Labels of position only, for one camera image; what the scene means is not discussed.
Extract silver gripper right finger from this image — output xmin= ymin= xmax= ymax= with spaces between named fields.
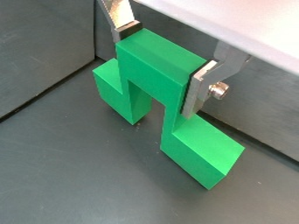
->
xmin=181 ymin=41 xmax=251 ymax=118

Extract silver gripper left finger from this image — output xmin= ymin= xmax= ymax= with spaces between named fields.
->
xmin=97 ymin=0 xmax=142 ymax=43

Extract green arch-shaped block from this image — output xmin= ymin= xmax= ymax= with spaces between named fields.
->
xmin=93 ymin=29 xmax=244 ymax=189

